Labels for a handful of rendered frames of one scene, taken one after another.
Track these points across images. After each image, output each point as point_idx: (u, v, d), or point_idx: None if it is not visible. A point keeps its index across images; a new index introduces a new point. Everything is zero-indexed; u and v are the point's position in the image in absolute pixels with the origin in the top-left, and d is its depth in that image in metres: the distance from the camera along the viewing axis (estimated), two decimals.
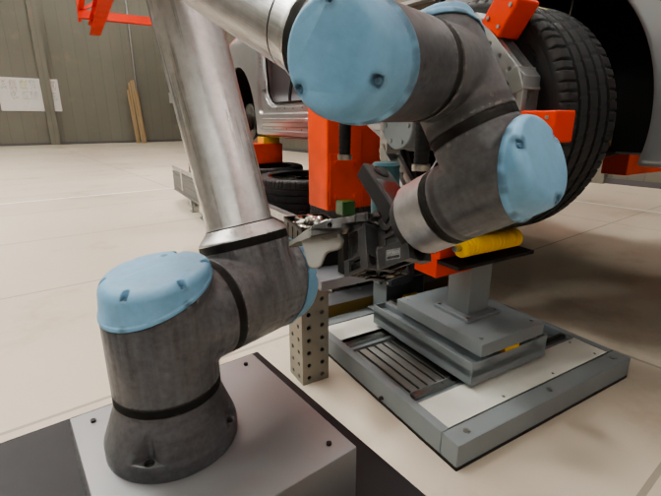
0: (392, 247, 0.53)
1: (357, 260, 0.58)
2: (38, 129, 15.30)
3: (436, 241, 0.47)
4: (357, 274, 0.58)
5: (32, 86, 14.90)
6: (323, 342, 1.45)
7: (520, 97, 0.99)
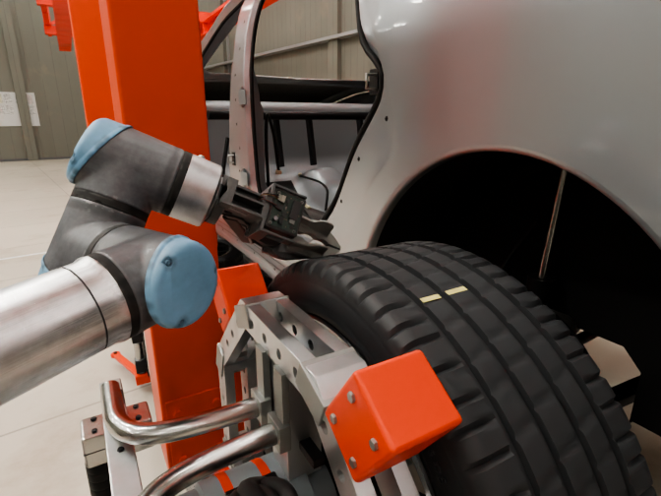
0: (236, 213, 0.57)
1: (281, 233, 0.60)
2: (15, 145, 14.66)
3: (188, 188, 0.54)
4: (286, 231, 0.58)
5: (8, 99, 14.26)
6: None
7: None
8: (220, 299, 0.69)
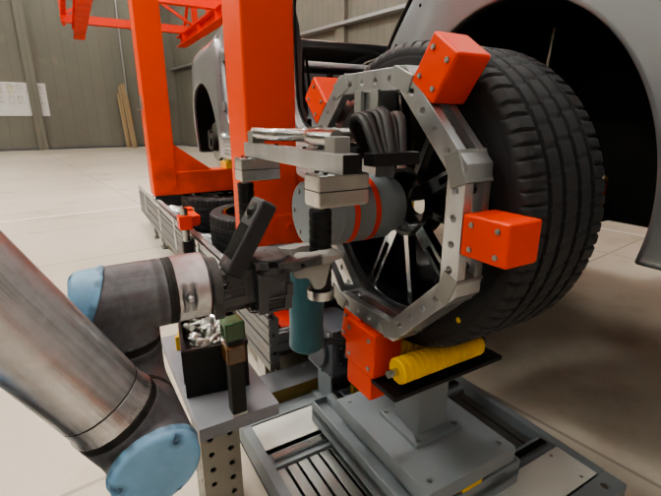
0: None
1: None
2: (26, 134, 14.99)
3: None
4: None
5: (20, 90, 14.59)
6: (234, 468, 1.14)
7: (462, 195, 0.68)
8: (317, 96, 1.02)
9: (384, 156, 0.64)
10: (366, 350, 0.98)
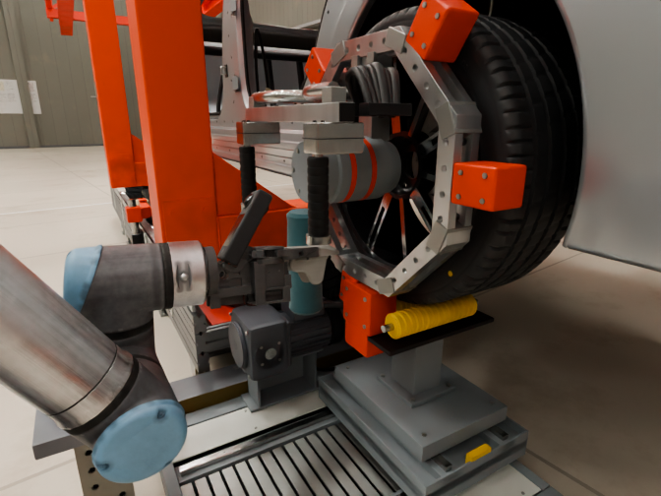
0: None
1: None
2: (17, 132, 14.85)
3: None
4: None
5: (10, 88, 14.45)
6: (123, 485, 0.99)
7: (452, 145, 0.72)
8: (316, 66, 1.06)
9: (378, 105, 0.68)
10: (363, 309, 1.02)
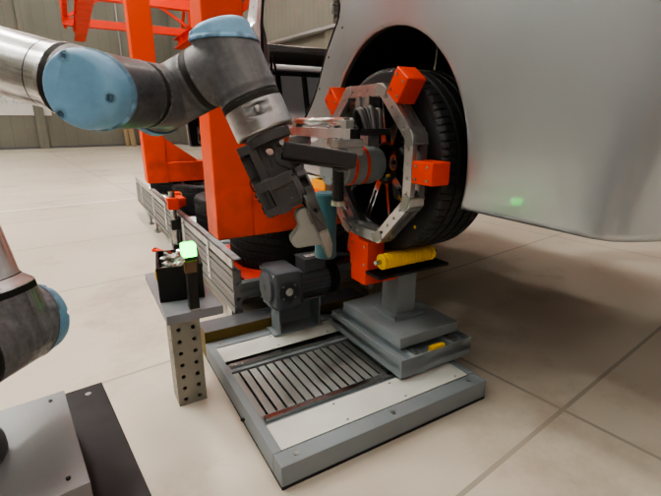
0: None
1: (274, 202, 0.69)
2: (28, 133, 15.42)
3: None
4: None
5: None
6: (198, 367, 1.56)
7: (411, 151, 1.31)
8: (332, 98, 1.66)
9: (370, 130, 1.27)
10: (362, 253, 1.61)
